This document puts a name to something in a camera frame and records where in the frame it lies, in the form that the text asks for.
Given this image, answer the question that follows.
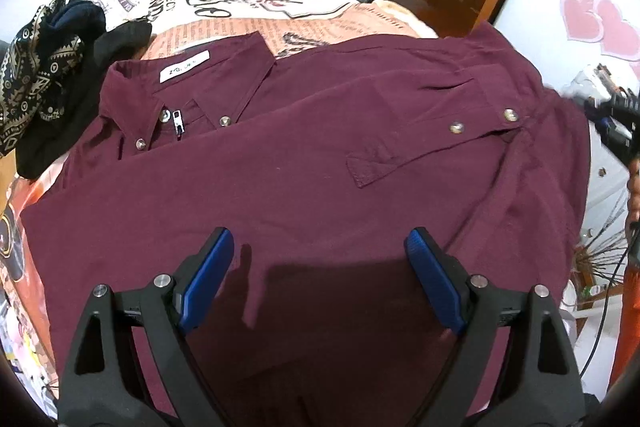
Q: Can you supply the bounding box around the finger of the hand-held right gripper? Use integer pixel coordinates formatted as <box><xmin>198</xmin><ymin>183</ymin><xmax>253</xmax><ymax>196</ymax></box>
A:
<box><xmin>582</xmin><ymin>93</ymin><xmax>640</xmax><ymax>152</ymax></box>

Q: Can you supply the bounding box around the navy blue cloth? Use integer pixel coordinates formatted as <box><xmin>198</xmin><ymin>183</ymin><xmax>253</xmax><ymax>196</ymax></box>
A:
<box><xmin>42</xmin><ymin>0</ymin><xmax>108</xmax><ymax>52</ymax></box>

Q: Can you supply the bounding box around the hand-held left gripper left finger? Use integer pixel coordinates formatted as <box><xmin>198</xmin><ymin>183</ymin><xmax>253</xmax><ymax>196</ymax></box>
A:
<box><xmin>57</xmin><ymin>227</ymin><xmax>236</xmax><ymax>427</ymax></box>

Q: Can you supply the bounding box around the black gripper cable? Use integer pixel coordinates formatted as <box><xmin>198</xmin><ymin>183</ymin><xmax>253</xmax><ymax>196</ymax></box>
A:
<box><xmin>587</xmin><ymin>232</ymin><xmax>632</xmax><ymax>360</ymax></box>

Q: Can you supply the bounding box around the maroon button shirt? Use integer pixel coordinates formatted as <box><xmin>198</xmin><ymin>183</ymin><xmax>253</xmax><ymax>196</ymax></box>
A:
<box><xmin>20</xmin><ymin>21</ymin><xmax>593</xmax><ymax>418</ymax></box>

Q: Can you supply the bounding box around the black patterned folded garment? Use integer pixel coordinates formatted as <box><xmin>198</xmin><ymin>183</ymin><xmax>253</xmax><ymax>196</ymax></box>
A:
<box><xmin>17</xmin><ymin>21</ymin><xmax>153</xmax><ymax>180</ymax></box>

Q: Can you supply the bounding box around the dried twig decoration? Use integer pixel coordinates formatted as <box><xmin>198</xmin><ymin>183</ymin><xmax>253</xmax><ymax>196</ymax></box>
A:
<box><xmin>570</xmin><ymin>227</ymin><xmax>631</xmax><ymax>303</ymax></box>

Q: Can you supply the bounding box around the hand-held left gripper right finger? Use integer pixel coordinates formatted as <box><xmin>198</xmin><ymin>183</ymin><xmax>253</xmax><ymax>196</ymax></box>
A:
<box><xmin>404</xmin><ymin>228</ymin><xmax>587</xmax><ymax>427</ymax></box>

